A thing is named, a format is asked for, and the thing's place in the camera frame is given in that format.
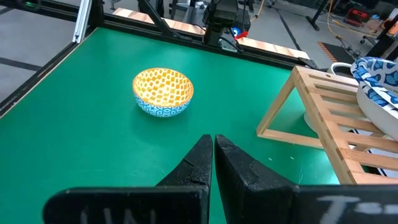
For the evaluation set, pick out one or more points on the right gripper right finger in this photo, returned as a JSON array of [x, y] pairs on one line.
[[248, 193]]

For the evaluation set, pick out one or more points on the black table frame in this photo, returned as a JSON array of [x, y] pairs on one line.
[[40, 73]]

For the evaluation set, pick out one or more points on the black frame strut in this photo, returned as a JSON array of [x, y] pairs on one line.
[[155, 17]]

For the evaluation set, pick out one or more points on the red tag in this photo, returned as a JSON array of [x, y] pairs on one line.
[[241, 35]]

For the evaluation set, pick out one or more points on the white plant pot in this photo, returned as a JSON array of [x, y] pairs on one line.
[[311, 123]]

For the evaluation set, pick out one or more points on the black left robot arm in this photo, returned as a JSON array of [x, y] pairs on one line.
[[222, 18]]

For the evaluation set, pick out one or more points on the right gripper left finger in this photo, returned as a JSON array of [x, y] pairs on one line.
[[186, 177]]

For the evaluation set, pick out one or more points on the green table mat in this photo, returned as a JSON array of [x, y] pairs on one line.
[[93, 140]]

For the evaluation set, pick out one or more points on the red box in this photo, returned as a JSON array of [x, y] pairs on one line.
[[357, 17]]

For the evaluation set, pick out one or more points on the silver aluminium frame post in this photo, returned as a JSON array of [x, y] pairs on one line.
[[81, 21]]

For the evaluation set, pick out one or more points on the orange patterned bowl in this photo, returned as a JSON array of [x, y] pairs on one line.
[[163, 91]]

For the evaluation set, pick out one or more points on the black mat with hazard stripes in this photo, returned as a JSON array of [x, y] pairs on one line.
[[337, 53]]

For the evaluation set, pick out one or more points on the slatted wooden shelf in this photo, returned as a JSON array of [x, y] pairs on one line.
[[329, 124]]

